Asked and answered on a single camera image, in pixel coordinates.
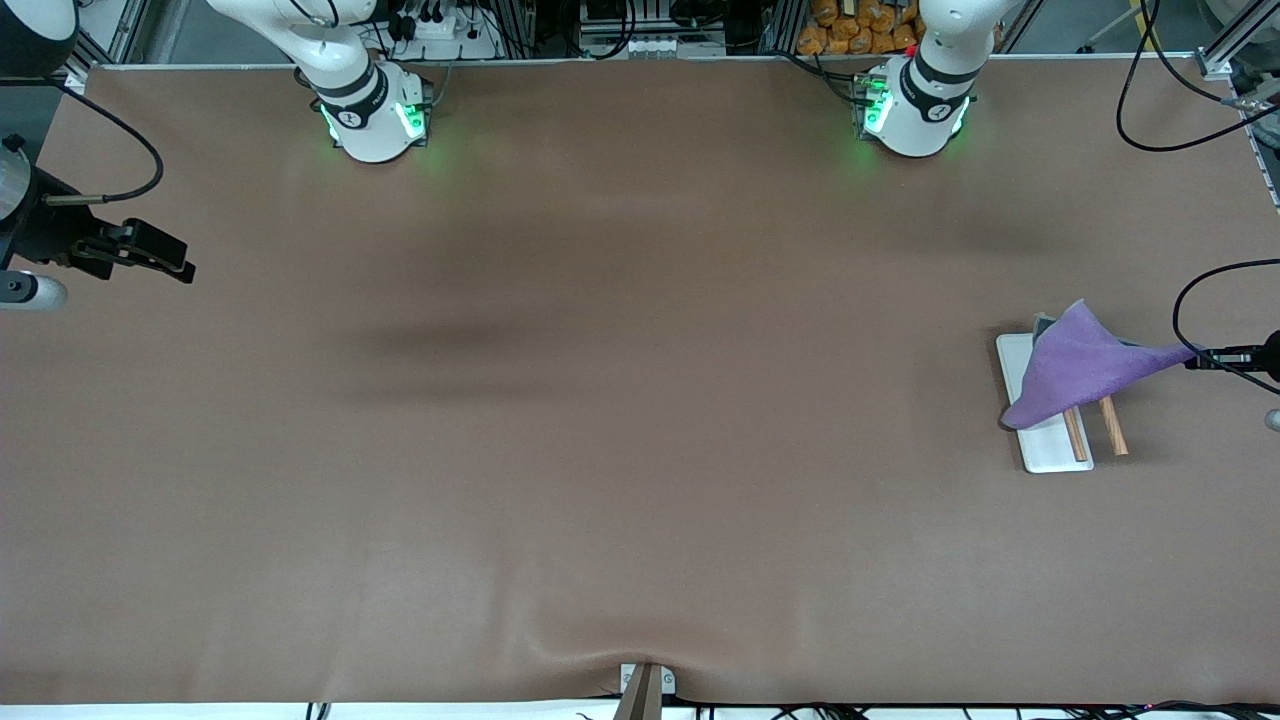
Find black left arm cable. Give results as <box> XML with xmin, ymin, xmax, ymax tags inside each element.
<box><xmin>1116</xmin><ymin>0</ymin><xmax>1280</xmax><ymax>383</ymax></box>

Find white rack with wooden bars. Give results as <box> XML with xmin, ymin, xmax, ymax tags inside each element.
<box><xmin>995</xmin><ymin>315</ymin><xmax>1131</xmax><ymax>474</ymax></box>

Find brown table cover mat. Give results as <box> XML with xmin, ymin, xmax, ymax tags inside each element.
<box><xmin>0</xmin><ymin>55</ymin><xmax>1280</xmax><ymax>706</ymax></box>

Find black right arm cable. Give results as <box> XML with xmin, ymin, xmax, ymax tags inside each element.
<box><xmin>0</xmin><ymin>75</ymin><xmax>165</xmax><ymax>207</ymax></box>

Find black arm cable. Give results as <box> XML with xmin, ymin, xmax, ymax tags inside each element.
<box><xmin>0</xmin><ymin>75</ymin><xmax>165</xmax><ymax>207</ymax></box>
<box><xmin>1116</xmin><ymin>0</ymin><xmax>1280</xmax><ymax>383</ymax></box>

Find aluminium frame profile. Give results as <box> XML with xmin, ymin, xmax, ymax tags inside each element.
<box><xmin>1197</xmin><ymin>0</ymin><xmax>1263</xmax><ymax>79</ymax></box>
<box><xmin>60</xmin><ymin>0</ymin><xmax>151</xmax><ymax>96</ymax></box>

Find white device with ports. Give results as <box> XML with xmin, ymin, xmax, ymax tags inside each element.
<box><xmin>618</xmin><ymin>34</ymin><xmax>693</xmax><ymax>59</ymax></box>

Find purple towel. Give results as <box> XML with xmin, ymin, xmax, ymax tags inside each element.
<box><xmin>1001</xmin><ymin>298</ymin><xmax>1198</xmax><ymax>432</ymax></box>

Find metal bracket with brown post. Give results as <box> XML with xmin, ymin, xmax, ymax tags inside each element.
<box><xmin>615</xmin><ymin>662</ymin><xmax>677</xmax><ymax>720</ymax></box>

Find pile of orange snack packs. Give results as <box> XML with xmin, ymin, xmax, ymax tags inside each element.
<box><xmin>798</xmin><ymin>0</ymin><xmax>926</xmax><ymax>56</ymax></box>

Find white power strip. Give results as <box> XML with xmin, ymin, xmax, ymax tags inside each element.
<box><xmin>378</xmin><ymin>0</ymin><xmax>501</xmax><ymax>61</ymax></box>

